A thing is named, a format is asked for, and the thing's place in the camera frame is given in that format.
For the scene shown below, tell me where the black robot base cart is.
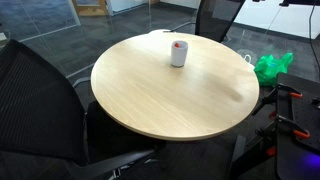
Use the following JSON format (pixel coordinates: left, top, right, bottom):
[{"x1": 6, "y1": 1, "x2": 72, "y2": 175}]
[{"x1": 229, "y1": 73, "x2": 320, "y2": 180}]

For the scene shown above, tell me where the white ceramic mug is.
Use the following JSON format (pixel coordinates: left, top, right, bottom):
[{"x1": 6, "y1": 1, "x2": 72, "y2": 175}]
[{"x1": 171, "y1": 41, "x2": 188, "y2": 67}]

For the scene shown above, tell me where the round wooden table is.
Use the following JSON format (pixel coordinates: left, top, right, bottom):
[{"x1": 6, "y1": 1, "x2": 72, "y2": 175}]
[{"x1": 91, "y1": 32, "x2": 259, "y2": 141}]

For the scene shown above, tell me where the black mesh office chair far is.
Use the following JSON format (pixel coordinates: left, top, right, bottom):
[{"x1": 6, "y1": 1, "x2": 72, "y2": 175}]
[{"x1": 171, "y1": 0, "x2": 246, "y2": 44}]

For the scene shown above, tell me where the black mesh office chair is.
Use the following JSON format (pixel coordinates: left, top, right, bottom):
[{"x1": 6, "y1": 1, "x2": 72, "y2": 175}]
[
  {"x1": 0, "y1": 39, "x2": 165, "y2": 180},
  {"x1": 171, "y1": 0, "x2": 246, "y2": 44}
]

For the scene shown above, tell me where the green plastic bag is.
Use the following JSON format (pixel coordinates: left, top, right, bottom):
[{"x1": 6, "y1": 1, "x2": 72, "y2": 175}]
[{"x1": 254, "y1": 52, "x2": 293, "y2": 86}]

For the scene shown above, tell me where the wooden cabinet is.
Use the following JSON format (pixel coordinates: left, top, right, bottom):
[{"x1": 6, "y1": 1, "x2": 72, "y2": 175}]
[{"x1": 71, "y1": 0, "x2": 108, "y2": 16}]

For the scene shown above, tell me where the black mesh office chair near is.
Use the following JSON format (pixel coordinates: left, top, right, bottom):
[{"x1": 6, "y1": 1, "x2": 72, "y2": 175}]
[{"x1": 0, "y1": 39, "x2": 165, "y2": 180}]

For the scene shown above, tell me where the orange handled clamp upper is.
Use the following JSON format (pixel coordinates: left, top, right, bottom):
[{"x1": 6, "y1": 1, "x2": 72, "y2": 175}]
[{"x1": 277, "y1": 84, "x2": 303, "y2": 98}]

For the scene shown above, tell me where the orange handled clamp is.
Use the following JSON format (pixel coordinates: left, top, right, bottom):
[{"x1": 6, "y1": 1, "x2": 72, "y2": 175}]
[
  {"x1": 277, "y1": 116, "x2": 310, "y2": 139},
  {"x1": 277, "y1": 84, "x2": 303, "y2": 98}
]

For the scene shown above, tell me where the orange handled clamp lower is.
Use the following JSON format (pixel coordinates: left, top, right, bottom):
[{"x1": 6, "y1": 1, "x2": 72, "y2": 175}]
[{"x1": 277, "y1": 116, "x2": 310, "y2": 139}]

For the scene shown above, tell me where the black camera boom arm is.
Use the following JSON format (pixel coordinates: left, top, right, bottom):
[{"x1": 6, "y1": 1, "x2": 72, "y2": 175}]
[{"x1": 279, "y1": 0, "x2": 320, "y2": 7}]

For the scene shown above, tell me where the black hanging cable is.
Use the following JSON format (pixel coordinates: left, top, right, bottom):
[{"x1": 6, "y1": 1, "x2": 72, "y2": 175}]
[{"x1": 308, "y1": 3, "x2": 320, "y2": 81}]

